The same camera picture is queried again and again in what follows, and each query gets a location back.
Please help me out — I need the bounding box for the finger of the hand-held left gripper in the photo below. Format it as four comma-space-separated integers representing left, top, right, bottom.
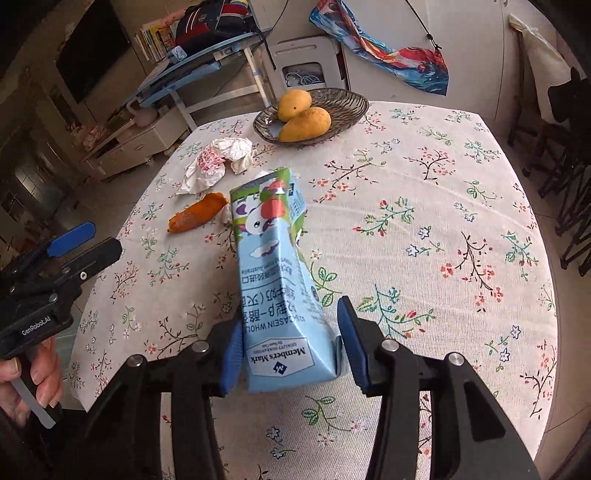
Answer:
46, 237, 123, 297
9, 222, 97, 274

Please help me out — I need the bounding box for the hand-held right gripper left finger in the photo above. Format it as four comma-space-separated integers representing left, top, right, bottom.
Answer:
60, 320, 245, 480

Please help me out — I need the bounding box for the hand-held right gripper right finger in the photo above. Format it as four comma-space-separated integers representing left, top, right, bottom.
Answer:
336, 296, 541, 480

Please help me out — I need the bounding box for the light blue milk carton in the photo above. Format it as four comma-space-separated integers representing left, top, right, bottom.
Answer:
229, 167, 348, 394

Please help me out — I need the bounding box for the curled orange mango peel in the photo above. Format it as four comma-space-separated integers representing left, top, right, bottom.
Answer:
167, 192, 229, 234

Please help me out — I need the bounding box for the person's left hand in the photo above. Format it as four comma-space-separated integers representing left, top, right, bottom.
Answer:
0, 335, 64, 428

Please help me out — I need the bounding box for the white plastic strip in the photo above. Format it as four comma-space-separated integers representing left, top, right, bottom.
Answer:
11, 378, 57, 428

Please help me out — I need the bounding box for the floral tablecloth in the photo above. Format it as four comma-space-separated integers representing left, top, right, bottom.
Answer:
69, 100, 559, 480

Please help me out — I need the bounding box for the pink cloth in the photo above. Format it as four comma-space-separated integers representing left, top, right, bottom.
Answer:
69, 124, 107, 151

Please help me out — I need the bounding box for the cream television cabinet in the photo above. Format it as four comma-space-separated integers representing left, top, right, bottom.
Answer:
81, 108, 190, 183

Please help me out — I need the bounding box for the pink kettlebell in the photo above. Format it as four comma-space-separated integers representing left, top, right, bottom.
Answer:
126, 100, 160, 127

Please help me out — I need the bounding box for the crumpled white paper wrapper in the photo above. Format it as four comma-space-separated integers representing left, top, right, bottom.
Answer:
175, 137, 254, 197

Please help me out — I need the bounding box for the black television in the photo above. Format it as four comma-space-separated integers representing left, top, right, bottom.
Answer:
55, 0, 131, 104

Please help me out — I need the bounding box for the row of books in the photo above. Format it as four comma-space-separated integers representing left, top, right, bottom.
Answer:
135, 21, 178, 63

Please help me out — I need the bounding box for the blue and white study desk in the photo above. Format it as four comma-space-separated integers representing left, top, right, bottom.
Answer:
127, 28, 273, 134

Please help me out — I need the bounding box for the long yellow mango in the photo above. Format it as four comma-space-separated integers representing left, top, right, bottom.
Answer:
278, 107, 332, 143

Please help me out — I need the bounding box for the grey glass fruit plate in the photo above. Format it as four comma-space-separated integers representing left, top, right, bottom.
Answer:
252, 88, 370, 147

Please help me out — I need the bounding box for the round yellow mango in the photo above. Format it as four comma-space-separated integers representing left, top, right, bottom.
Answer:
277, 89, 312, 122

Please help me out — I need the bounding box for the dark striped backpack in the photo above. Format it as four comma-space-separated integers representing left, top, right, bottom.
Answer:
173, 0, 254, 47

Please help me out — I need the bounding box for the black folding chair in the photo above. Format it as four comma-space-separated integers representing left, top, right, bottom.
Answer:
522, 67, 591, 278

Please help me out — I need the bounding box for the colourful drawstring bag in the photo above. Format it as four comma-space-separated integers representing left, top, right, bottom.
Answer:
308, 0, 450, 97

